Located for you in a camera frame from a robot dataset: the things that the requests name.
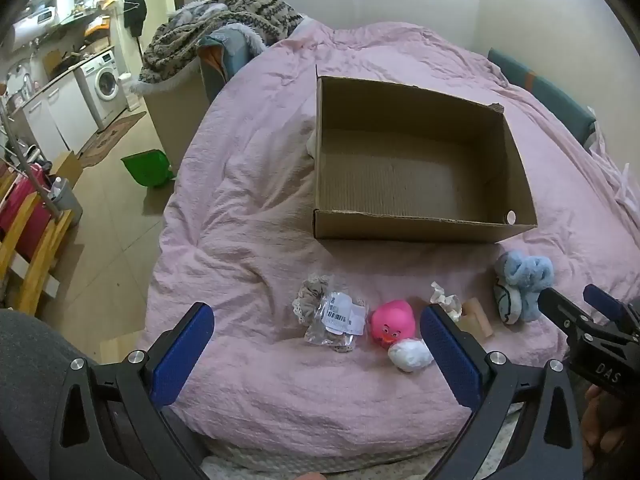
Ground white sock ball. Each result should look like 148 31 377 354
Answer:
387 338 435 373

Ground patterned knit blanket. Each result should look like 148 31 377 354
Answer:
130 0 306 95

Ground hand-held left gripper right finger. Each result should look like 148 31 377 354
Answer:
420 302 586 480

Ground person's right hand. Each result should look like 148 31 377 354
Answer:
582 384 640 461

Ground pink bag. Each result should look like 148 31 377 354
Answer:
0 180 51 261

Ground brown patterned rug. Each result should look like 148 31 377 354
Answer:
77 111 147 168

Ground blue white plush toy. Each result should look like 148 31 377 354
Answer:
492 251 553 325

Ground small cardboard floor box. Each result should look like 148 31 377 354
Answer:
47 150 83 188

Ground white kitchen cabinets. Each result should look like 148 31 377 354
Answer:
10 77 98 156

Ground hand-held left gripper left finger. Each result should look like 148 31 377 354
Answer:
49 301 216 480

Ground white cloth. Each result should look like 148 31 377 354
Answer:
590 125 640 211

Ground pink duvet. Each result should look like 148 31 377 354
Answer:
145 17 640 456

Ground pink rubber duck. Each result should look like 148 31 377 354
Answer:
369 300 417 350

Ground bagged grey lace scrunchie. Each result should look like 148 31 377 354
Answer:
292 274 368 353

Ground beige upholstered furniture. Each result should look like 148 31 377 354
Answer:
145 75 211 176

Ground yellow wooden rack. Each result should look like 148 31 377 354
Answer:
0 170 76 316

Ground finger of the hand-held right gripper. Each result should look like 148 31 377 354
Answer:
537 286 593 347
582 283 640 343

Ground white ruffled scrunchie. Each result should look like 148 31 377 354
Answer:
429 281 463 321

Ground white water heater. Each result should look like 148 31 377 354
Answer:
0 7 57 53

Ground grey container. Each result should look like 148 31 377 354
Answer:
42 180 83 226

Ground white washing machine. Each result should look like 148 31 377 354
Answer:
80 49 128 128

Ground green dustpan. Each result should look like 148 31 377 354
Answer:
120 149 176 189

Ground black hanging garment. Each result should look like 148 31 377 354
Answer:
122 0 147 38

